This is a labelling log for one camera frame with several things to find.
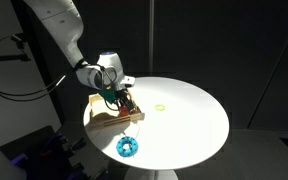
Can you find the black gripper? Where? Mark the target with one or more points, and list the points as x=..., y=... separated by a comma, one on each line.
x=122, y=96

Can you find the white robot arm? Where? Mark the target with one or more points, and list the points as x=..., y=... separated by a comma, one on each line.
x=60, y=23

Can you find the wooden tray box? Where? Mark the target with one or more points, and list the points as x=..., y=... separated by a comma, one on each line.
x=117, y=121

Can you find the black clamp equipment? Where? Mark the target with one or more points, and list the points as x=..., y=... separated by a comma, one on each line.
x=47, y=150

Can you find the green wrist camera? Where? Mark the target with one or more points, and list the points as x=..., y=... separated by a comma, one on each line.
x=109, y=95

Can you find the white table pedestal base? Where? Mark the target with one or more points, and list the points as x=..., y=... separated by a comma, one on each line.
x=150, y=175

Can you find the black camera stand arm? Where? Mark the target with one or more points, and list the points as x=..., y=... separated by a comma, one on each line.
x=4, y=59

